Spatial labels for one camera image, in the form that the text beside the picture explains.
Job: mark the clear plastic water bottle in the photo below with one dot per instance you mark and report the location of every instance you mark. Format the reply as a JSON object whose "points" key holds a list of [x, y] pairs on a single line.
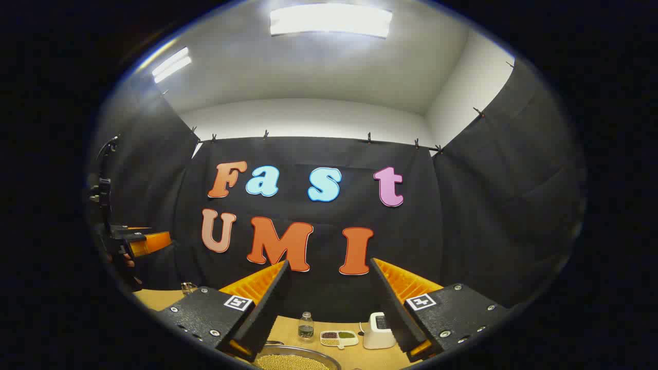
{"points": [[306, 329]]}

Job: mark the white toaster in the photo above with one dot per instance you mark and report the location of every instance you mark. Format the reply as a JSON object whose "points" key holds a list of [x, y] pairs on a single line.
{"points": [[378, 335]]}

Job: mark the white divided bean dish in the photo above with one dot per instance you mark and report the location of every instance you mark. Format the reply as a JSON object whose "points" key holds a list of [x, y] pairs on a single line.
{"points": [[339, 338]]}

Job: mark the pile of yellow soybeans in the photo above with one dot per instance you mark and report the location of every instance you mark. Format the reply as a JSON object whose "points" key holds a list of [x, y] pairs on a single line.
{"points": [[293, 363]]}

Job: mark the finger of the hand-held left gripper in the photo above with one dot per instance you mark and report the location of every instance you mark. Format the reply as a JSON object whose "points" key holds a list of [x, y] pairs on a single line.
{"points": [[138, 228], [151, 242]]}

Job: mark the row of black cloth clips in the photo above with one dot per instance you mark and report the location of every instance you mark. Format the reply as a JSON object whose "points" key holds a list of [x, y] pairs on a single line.
{"points": [[266, 134]]}

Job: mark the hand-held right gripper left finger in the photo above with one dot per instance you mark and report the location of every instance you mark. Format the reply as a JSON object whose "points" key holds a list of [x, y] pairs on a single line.
{"points": [[267, 308]]}

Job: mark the small ceiling light panel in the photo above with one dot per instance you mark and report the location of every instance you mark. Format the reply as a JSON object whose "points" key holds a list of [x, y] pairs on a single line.
{"points": [[172, 64]]}

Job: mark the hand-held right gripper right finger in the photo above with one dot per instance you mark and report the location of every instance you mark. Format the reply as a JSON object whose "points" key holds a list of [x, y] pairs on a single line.
{"points": [[393, 308]]}

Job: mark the large ceiling light panel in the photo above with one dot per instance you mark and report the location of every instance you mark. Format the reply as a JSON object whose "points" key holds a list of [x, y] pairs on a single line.
{"points": [[331, 20]]}

